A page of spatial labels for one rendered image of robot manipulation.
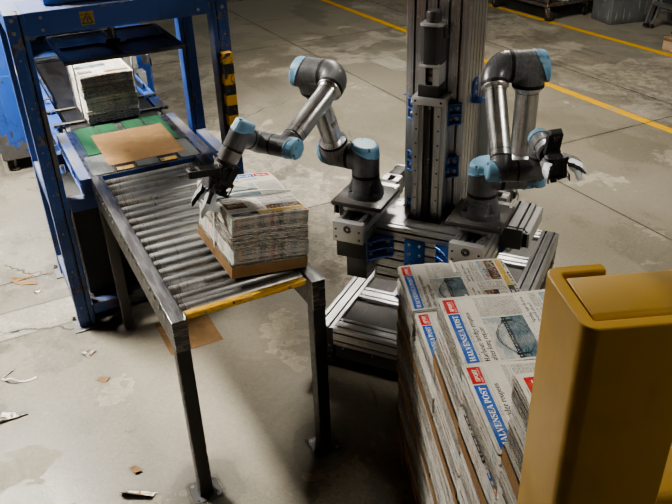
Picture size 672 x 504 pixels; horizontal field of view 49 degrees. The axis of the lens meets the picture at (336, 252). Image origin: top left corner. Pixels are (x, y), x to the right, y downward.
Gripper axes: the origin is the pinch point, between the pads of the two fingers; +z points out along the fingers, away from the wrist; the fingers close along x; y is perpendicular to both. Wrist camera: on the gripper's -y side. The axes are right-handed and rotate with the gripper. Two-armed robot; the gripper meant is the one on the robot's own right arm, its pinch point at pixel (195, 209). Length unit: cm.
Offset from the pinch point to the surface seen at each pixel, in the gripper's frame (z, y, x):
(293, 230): -9.5, 28.1, -17.3
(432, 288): -16, 64, -54
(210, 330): 75, 71, 76
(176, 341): 36.8, 1.7, -27.5
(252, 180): -14.8, 21.0, 12.7
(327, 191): 5, 171, 193
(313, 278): 2.3, 39.9, -24.9
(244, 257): 5.3, 15.7, -17.5
